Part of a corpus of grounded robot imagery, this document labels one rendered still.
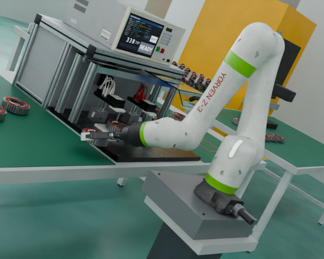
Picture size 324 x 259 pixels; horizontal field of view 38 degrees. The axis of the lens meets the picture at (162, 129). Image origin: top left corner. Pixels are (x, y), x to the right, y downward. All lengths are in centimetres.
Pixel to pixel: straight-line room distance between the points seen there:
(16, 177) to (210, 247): 66
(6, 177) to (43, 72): 83
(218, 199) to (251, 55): 51
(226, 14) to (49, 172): 466
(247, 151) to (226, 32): 440
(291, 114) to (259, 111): 564
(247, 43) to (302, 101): 579
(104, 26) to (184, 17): 651
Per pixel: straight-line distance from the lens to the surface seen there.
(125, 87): 246
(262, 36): 162
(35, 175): 158
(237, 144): 163
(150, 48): 228
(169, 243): 176
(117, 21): 213
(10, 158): 159
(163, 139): 159
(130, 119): 239
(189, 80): 462
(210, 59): 600
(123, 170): 189
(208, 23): 612
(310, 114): 733
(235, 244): 170
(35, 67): 229
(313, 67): 741
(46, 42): 226
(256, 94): 178
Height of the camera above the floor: 139
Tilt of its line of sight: 14 degrees down
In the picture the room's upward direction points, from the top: 24 degrees clockwise
